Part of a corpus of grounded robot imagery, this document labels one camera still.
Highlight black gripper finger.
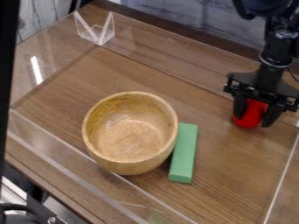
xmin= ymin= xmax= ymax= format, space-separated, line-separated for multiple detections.
xmin=234 ymin=94 xmax=247 ymax=119
xmin=262 ymin=103 xmax=286 ymax=128

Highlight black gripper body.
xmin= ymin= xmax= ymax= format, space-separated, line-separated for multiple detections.
xmin=223 ymin=73 xmax=299 ymax=112

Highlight red plush fruit green stem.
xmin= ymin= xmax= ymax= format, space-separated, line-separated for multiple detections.
xmin=233 ymin=99 xmax=267 ymax=129

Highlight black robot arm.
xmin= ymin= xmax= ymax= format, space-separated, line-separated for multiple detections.
xmin=223 ymin=0 xmax=299 ymax=129

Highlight green rectangular block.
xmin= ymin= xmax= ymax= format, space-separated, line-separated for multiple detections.
xmin=169 ymin=122 xmax=199 ymax=184

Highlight wooden bowl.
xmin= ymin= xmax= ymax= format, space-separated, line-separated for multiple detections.
xmin=82 ymin=91 xmax=179 ymax=175

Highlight clear acrylic tray wall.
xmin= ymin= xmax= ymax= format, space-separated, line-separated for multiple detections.
xmin=7 ymin=16 xmax=299 ymax=224

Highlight clear acrylic corner bracket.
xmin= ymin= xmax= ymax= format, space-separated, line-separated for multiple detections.
xmin=74 ymin=11 xmax=117 ymax=46

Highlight black metal stand bracket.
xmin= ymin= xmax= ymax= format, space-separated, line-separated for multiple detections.
xmin=27 ymin=195 xmax=69 ymax=224

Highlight black cable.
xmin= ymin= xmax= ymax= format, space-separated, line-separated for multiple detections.
xmin=0 ymin=202 xmax=31 ymax=214

